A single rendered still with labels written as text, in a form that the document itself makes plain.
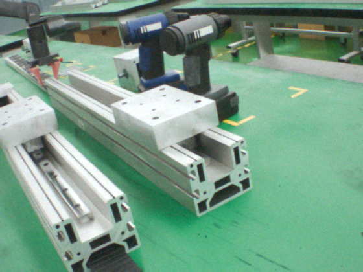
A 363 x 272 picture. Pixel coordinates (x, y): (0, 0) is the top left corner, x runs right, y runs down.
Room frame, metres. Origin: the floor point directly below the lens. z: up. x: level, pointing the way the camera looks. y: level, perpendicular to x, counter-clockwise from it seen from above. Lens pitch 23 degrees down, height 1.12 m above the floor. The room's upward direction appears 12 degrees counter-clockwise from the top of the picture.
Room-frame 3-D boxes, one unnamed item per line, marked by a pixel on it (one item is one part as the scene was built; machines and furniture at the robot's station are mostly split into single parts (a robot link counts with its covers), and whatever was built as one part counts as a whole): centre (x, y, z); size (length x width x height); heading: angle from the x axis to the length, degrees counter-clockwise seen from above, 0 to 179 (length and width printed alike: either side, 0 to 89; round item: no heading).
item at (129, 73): (1.24, 0.10, 0.83); 0.11 x 0.10 x 0.10; 123
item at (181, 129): (0.66, 0.03, 0.87); 0.16 x 0.11 x 0.07; 27
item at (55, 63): (1.41, 0.39, 0.85); 0.07 x 0.07 x 0.09; 27
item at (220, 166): (0.89, 0.14, 0.82); 0.80 x 0.10 x 0.09; 27
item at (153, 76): (1.06, 0.00, 0.89); 0.20 x 0.08 x 0.22; 102
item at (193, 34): (0.88, -0.08, 0.89); 0.20 x 0.08 x 0.22; 129
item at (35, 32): (1.41, 0.40, 0.98); 0.07 x 0.06 x 0.07; 114
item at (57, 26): (1.43, 0.37, 1.01); 0.12 x 0.09 x 0.12; 114
